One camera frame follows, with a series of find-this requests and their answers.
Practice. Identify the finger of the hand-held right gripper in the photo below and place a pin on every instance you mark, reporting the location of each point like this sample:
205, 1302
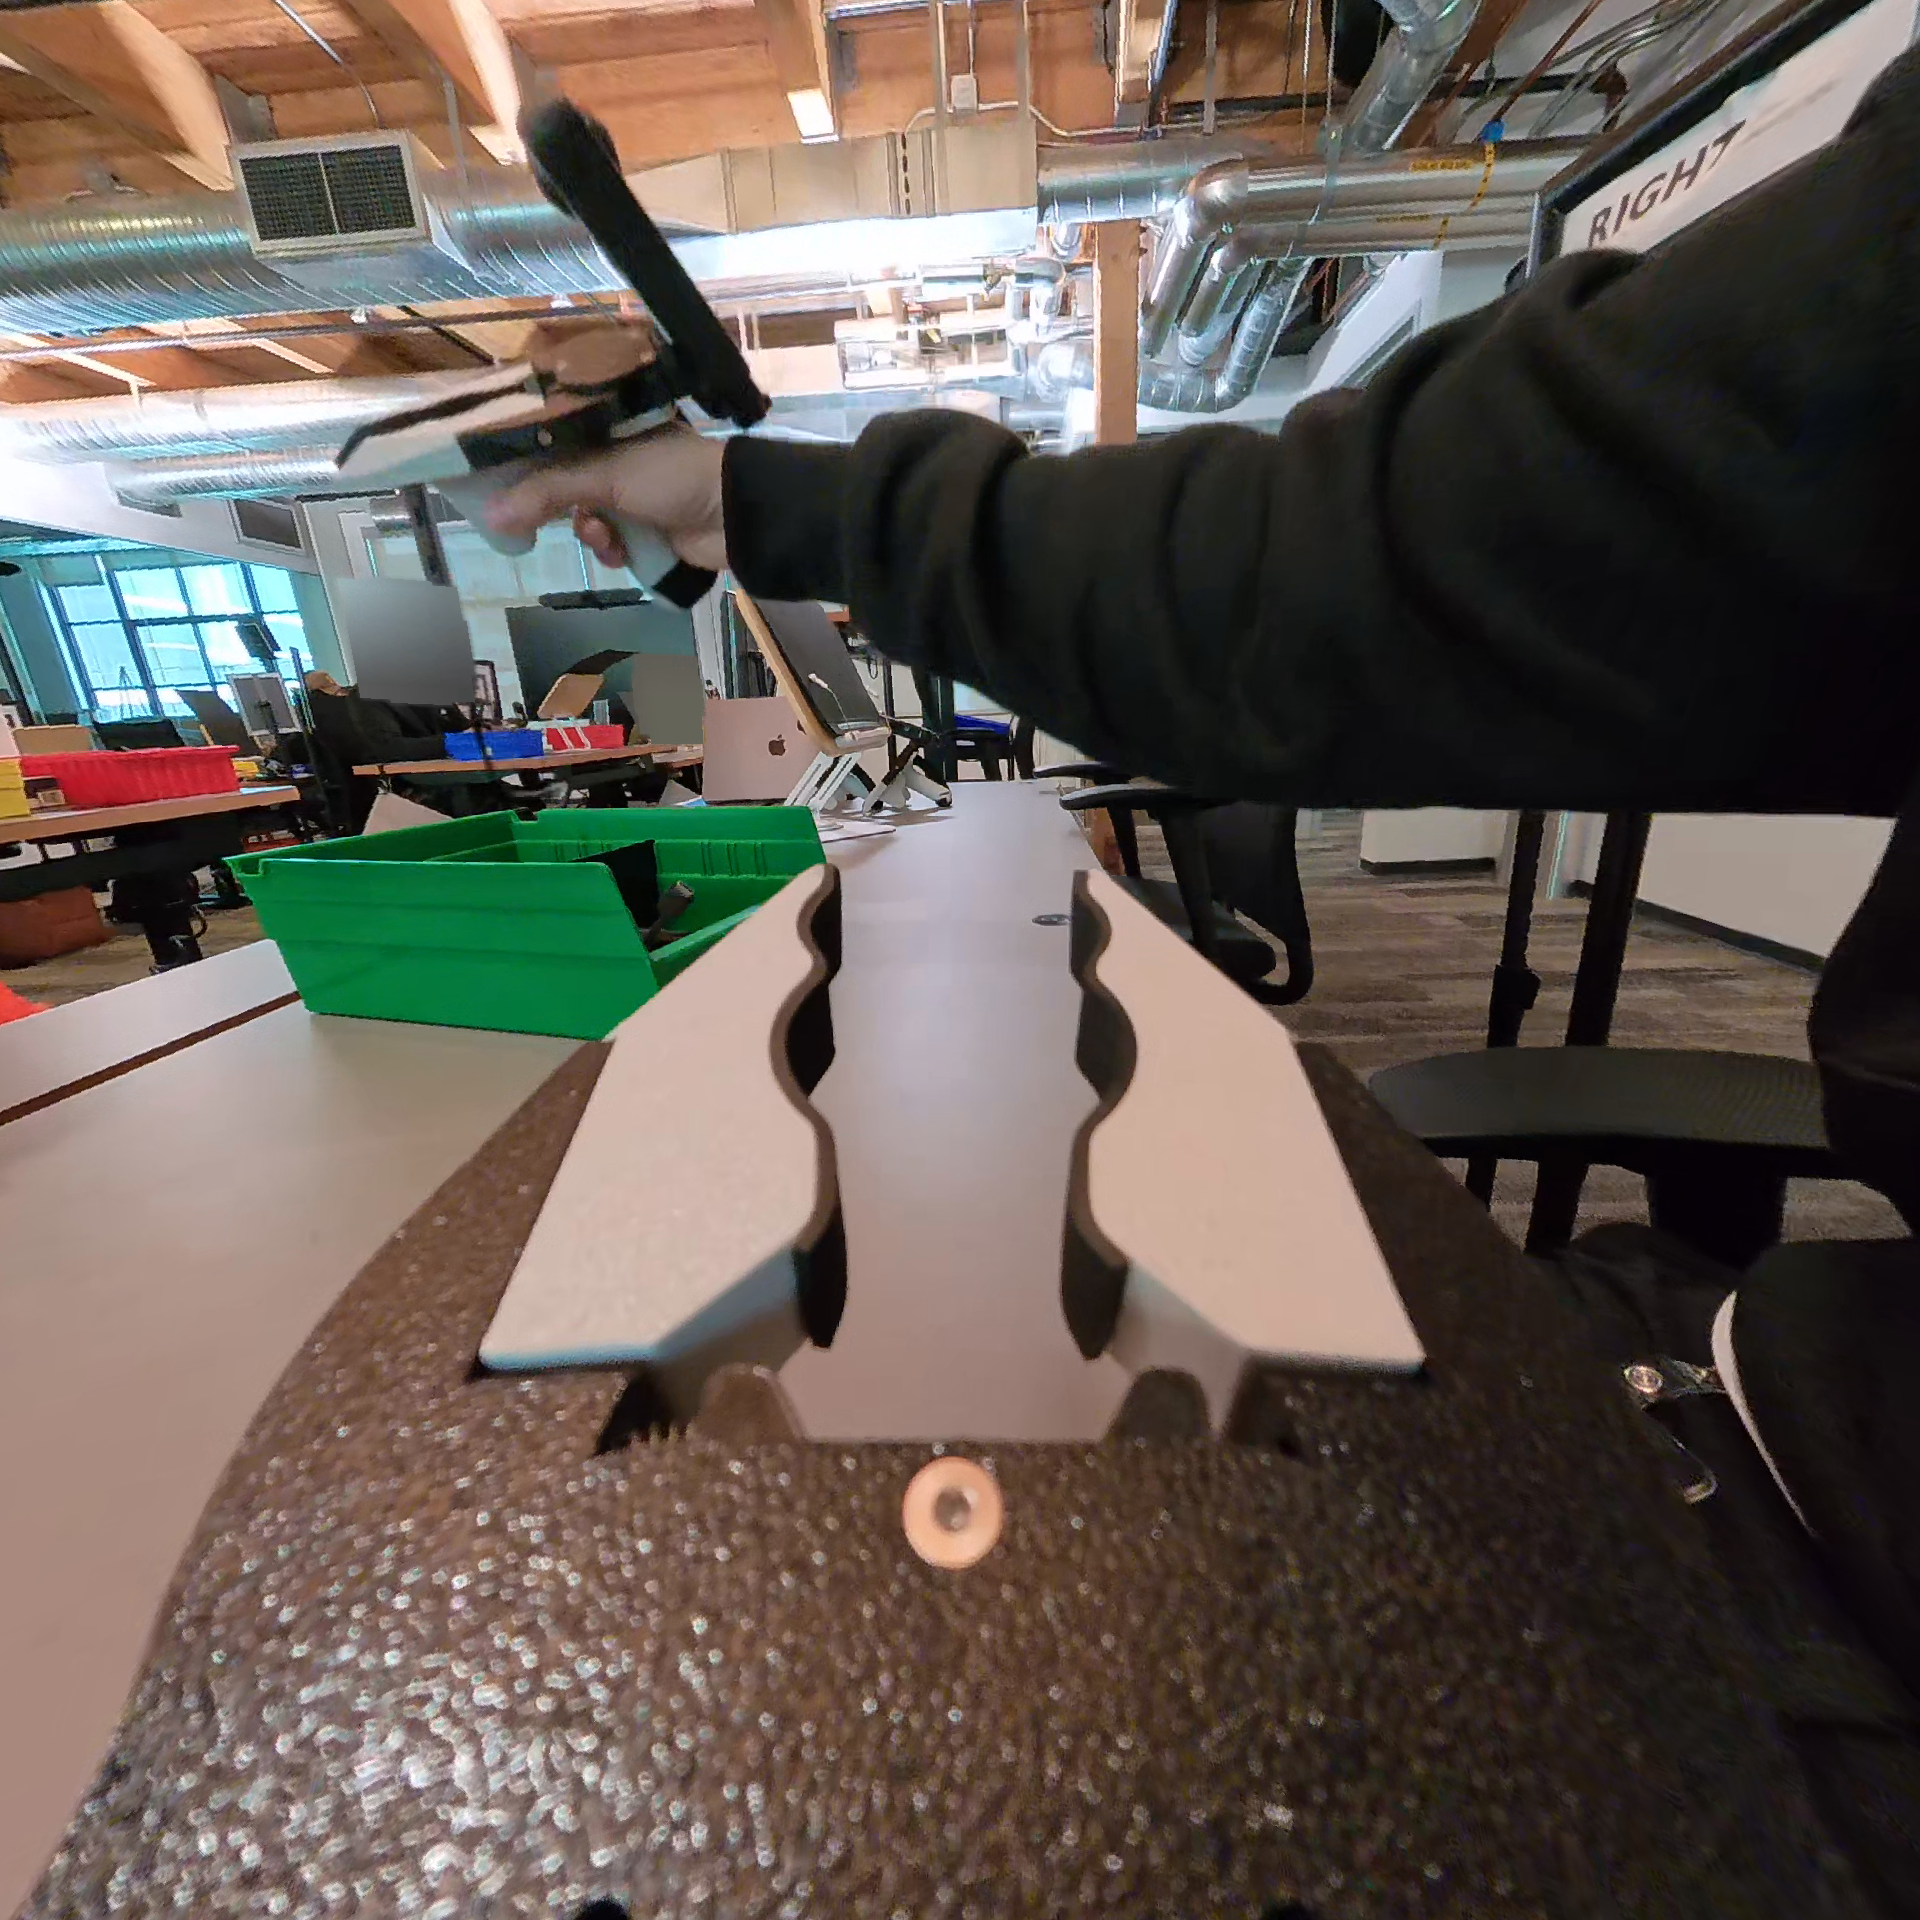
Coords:
412, 461
464, 408

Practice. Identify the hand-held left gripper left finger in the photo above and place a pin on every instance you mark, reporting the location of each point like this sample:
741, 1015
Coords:
661, 1186

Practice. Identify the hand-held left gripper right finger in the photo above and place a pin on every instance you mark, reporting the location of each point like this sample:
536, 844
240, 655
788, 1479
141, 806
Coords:
1244, 1186

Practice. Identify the green plastic bin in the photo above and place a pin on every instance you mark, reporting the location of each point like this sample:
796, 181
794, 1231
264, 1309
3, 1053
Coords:
451, 946

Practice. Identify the person's right forearm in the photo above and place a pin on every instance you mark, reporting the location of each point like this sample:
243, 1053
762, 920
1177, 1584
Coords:
1349, 600

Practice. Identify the person's right hand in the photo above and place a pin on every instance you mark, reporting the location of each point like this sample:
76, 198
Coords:
661, 488

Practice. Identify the white air vent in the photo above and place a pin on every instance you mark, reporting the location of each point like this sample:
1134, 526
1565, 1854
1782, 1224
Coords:
329, 195

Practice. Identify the black office chair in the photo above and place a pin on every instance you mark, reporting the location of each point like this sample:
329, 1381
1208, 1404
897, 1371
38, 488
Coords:
1230, 902

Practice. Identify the blue plastic bin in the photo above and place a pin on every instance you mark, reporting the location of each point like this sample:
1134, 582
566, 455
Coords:
493, 744

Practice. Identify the red plastic bin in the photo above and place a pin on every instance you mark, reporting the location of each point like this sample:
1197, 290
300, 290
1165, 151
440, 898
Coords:
136, 774
586, 736

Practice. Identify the black mesh chair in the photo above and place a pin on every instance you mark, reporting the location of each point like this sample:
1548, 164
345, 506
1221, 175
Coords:
1621, 1102

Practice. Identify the silver laptop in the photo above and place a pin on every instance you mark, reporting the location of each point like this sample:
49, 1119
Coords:
756, 750

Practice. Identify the yellow plastic bin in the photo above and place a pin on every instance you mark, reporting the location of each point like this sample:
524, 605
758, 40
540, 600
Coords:
12, 788

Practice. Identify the person's black clothing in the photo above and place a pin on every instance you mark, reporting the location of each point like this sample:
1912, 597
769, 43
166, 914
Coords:
1860, 1395

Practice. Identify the white sign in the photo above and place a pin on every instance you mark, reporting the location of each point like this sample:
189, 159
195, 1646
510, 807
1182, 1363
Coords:
1650, 212

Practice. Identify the silver ventilation duct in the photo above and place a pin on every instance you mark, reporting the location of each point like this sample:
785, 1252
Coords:
120, 264
1200, 195

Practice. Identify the wooden post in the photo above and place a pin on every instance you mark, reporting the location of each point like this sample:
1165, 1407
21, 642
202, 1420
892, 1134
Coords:
1117, 347

